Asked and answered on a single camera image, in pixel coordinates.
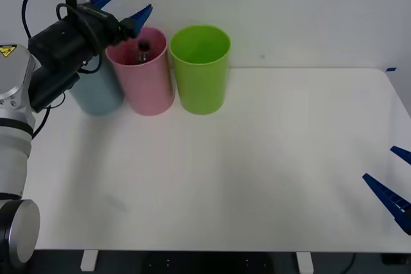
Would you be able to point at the yellow-green bin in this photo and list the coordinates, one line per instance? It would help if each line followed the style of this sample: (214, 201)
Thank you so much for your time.
(200, 81)

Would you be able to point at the dark drink bottle black cap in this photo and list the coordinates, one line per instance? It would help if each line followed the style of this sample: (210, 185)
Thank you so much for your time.
(144, 53)

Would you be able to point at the pale blue bin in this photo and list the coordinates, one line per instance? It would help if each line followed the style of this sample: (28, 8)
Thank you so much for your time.
(96, 94)

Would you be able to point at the white table bracket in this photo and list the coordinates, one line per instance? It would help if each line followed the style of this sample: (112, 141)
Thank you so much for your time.
(304, 262)
(89, 260)

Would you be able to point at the silver and black left arm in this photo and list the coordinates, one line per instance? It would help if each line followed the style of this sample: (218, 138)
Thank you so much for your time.
(16, 120)

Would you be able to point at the pink bin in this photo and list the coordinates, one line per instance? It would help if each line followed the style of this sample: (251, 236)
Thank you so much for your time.
(147, 84)

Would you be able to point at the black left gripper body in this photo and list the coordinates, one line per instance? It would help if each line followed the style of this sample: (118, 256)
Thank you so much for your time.
(102, 28)

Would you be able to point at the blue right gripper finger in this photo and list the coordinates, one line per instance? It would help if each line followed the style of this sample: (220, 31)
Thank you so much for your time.
(395, 201)
(403, 154)

